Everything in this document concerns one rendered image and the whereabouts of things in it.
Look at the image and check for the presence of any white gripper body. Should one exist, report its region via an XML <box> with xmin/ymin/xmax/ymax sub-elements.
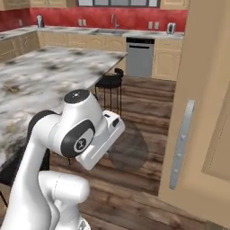
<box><xmin>75</xmin><ymin>118</ymin><xmax>127</xmax><ymax>172</ymax></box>

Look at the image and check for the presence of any beige cabinet door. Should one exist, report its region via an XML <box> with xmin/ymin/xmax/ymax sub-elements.
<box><xmin>158</xmin><ymin>0</ymin><xmax>230</xmax><ymax>229</ymax></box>

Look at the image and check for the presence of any black round stool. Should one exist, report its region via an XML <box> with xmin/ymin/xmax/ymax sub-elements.
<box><xmin>94</xmin><ymin>67</ymin><xmax>125</xmax><ymax>119</ymax></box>

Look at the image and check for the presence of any grey dishwasher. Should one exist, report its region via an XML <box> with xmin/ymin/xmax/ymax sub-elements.
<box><xmin>125</xmin><ymin>37</ymin><xmax>156</xmax><ymax>79</ymax></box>

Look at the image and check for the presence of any beige base cupboard run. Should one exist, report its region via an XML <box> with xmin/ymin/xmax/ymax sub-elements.
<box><xmin>0</xmin><ymin>30</ymin><xmax>128</xmax><ymax>73</ymax></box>

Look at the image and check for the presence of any steel sink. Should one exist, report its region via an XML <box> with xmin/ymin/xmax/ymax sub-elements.
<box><xmin>89</xmin><ymin>28</ymin><xmax>128</xmax><ymax>37</ymax></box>

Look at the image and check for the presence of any steel tap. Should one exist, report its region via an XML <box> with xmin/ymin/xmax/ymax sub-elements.
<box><xmin>111</xmin><ymin>13</ymin><xmax>120</xmax><ymax>31</ymax></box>

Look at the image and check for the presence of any silver toaster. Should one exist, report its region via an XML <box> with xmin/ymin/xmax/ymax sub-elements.
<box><xmin>165</xmin><ymin>22</ymin><xmax>177</xmax><ymax>35</ymax></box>

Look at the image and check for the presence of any grey kettle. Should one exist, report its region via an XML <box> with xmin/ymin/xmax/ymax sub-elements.
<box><xmin>36</xmin><ymin>13</ymin><xmax>46</xmax><ymax>29</ymax></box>

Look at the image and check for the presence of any dark framed window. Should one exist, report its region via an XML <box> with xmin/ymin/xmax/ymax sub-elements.
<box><xmin>75</xmin><ymin>0</ymin><xmax>160</xmax><ymax>9</ymax></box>

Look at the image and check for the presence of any grey cabinet door handle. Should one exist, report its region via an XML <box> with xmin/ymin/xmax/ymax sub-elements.
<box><xmin>169</xmin><ymin>99</ymin><xmax>196</xmax><ymax>190</ymax></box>

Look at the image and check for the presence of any beige wall cupboard run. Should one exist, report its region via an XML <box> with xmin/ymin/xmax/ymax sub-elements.
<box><xmin>0</xmin><ymin>0</ymin><xmax>76</xmax><ymax>12</ymax></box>

